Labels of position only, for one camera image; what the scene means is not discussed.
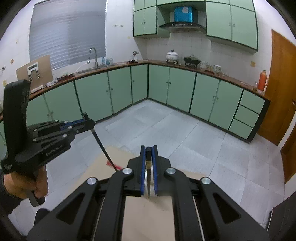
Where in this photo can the black chopstick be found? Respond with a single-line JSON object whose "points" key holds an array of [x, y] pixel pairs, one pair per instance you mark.
{"points": [[101, 146], [149, 176]]}

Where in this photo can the person's left forearm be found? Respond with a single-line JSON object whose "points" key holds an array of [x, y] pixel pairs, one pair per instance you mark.
{"points": [[7, 201]]}

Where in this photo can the brown wooden door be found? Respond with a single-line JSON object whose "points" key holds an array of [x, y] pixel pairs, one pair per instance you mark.
{"points": [[279, 92], [290, 160]]}

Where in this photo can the steel kitchen faucet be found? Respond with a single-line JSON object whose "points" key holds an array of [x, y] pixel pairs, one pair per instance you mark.
{"points": [[93, 49]]}

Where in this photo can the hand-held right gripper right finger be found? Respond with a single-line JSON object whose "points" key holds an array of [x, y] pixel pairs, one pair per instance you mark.
{"points": [[155, 171]]}

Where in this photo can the blue box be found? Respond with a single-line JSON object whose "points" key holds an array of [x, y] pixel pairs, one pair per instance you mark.
{"points": [[183, 14]]}

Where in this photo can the orange thermos flask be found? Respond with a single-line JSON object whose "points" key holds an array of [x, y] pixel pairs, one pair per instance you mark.
{"points": [[262, 81]]}

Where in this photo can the red patterned strip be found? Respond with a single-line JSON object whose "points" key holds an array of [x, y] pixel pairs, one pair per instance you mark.
{"points": [[113, 165]]}

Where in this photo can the brown cardboard sheet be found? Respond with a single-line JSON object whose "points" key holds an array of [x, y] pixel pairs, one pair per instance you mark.
{"points": [[45, 67]]}

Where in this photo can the small figurine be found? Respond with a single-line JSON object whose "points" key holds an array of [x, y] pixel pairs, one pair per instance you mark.
{"points": [[134, 57]]}

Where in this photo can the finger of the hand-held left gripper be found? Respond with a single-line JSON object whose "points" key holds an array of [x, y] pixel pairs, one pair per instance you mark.
{"points": [[57, 136], [74, 122]]}

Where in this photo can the grey window blind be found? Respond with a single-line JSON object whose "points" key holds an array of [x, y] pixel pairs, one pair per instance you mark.
{"points": [[67, 30]]}

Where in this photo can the black panel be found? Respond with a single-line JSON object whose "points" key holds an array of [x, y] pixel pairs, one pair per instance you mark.
{"points": [[282, 215]]}

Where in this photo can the beige table cover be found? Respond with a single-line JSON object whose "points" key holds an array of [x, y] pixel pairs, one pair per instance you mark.
{"points": [[148, 220]]}

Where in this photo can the cluster of glass jars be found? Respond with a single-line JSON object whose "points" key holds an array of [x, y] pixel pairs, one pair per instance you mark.
{"points": [[209, 67]]}

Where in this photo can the black wok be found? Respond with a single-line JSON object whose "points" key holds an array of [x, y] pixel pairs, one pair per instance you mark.
{"points": [[192, 61]]}

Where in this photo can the person's left hand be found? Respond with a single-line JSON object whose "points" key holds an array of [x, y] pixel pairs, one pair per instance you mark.
{"points": [[20, 183]]}

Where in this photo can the wall socket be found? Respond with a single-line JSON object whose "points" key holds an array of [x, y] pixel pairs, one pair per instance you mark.
{"points": [[253, 64]]}

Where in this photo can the green base cabinet run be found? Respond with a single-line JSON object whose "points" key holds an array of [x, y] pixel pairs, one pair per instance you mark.
{"points": [[92, 95], [203, 95]]}

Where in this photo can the white cooking pot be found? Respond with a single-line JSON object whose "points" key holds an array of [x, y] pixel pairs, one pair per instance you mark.
{"points": [[172, 55]]}

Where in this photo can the range hood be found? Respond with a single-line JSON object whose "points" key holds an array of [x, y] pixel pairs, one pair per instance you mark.
{"points": [[181, 25]]}

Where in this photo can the bottles beside faucet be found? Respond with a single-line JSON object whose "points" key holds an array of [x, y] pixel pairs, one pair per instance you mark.
{"points": [[107, 61]]}

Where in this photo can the green wall cabinet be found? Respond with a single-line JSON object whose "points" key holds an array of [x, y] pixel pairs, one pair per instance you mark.
{"points": [[144, 20], [231, 23]]}

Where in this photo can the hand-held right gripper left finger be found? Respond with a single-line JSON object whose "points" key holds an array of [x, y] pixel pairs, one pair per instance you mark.
{"points": [[142, 171]]}

